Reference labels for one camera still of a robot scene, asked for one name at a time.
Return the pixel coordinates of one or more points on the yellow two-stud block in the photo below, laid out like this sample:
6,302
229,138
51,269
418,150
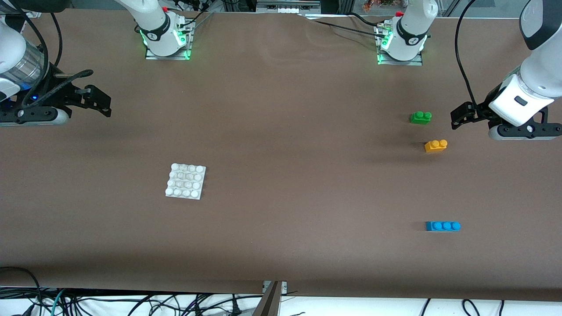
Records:
434,147

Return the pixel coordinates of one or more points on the metal table corner bracket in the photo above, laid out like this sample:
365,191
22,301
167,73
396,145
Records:
34,14

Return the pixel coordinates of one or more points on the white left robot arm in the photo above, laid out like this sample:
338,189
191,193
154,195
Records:
410,30

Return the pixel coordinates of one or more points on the brown table cover sheet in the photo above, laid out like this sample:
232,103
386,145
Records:
263,109

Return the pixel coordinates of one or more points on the white studded base plate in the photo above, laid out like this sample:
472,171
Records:
186,182

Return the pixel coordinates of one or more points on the colourful small objects pile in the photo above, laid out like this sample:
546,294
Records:
377,4

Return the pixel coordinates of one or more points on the small metal edge bracket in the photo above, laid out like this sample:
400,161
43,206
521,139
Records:
283,286

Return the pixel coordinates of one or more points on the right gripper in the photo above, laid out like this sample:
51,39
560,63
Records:
56,89

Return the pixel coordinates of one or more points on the green two-stud block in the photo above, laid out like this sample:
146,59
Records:
420,118

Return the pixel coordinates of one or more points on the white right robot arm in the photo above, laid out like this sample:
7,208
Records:
153,26

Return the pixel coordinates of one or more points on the blue three-stud block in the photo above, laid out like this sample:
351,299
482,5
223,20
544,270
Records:
441,226

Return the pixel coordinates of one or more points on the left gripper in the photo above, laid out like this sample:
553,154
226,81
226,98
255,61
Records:
480,109

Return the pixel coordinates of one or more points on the aluminium frame rail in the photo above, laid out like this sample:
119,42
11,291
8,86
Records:
285,4

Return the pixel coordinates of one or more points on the dark grey support beam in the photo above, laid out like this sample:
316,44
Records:
268,303

